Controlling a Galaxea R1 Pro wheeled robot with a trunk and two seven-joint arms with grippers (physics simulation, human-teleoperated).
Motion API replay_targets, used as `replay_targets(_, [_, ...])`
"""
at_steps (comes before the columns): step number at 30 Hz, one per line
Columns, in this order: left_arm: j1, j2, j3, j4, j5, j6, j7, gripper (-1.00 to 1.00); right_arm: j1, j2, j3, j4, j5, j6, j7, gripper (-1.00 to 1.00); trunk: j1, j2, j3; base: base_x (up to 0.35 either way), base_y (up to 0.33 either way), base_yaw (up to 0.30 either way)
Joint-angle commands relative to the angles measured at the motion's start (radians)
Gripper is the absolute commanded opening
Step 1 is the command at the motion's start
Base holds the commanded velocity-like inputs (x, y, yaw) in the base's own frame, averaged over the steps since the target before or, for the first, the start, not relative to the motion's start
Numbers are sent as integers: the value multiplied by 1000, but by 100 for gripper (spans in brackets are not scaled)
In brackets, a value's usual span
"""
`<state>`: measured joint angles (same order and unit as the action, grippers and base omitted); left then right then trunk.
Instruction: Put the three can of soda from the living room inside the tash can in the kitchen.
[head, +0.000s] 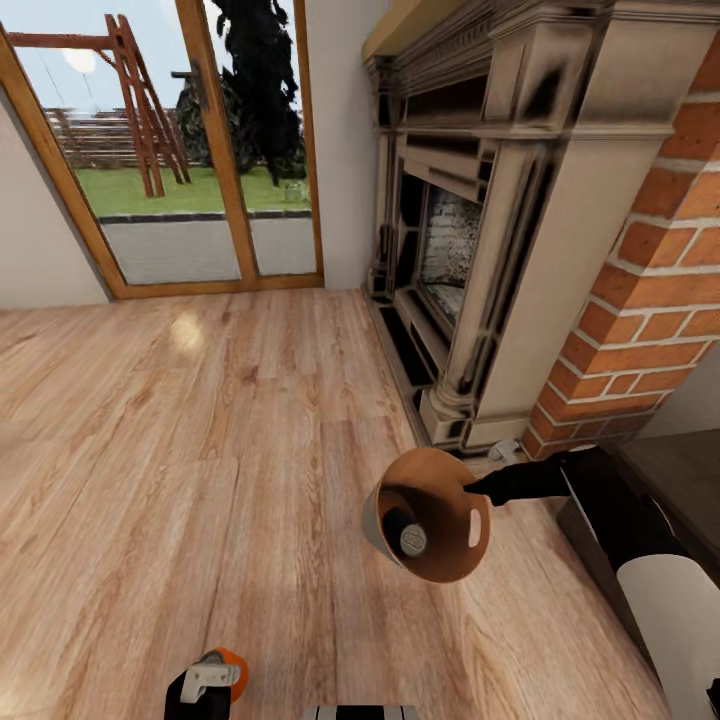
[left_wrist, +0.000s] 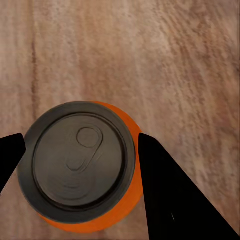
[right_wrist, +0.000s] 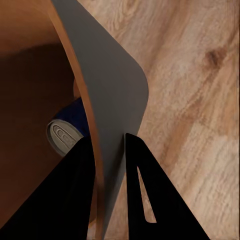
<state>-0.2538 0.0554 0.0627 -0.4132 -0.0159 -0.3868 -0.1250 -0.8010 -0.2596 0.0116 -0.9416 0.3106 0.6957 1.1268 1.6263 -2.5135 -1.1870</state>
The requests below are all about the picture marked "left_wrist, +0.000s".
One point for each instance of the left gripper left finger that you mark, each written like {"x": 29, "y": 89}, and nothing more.
{"x": 12, "y": 150}

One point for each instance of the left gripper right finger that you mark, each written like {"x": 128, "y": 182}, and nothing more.
{"x": 176, "y": 209}

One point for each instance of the can of soda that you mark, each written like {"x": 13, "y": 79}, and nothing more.
{"x": 81, "y": 170}

